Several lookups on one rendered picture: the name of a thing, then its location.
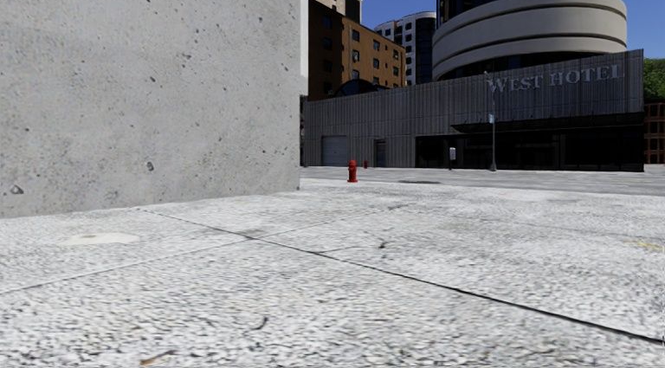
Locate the brown brick building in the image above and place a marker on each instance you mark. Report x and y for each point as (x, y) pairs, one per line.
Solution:
(358, 56)

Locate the white tower with dark windows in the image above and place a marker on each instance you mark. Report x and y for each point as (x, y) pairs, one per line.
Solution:
(415, 40)

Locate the grey street lamp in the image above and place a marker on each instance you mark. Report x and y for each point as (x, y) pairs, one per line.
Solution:
(492, 129)

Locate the round glass tower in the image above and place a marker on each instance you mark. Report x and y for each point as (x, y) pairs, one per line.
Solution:
(519, 103)

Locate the pale concrete building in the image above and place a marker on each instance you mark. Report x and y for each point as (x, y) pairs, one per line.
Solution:
(145, 77)

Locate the red brick building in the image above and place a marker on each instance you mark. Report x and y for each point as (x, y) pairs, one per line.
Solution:
(654, 134)

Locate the trees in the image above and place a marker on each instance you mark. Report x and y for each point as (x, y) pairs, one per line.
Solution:
(654, 79)

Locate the white box on a post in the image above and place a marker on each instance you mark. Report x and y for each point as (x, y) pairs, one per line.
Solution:
(452, 154)

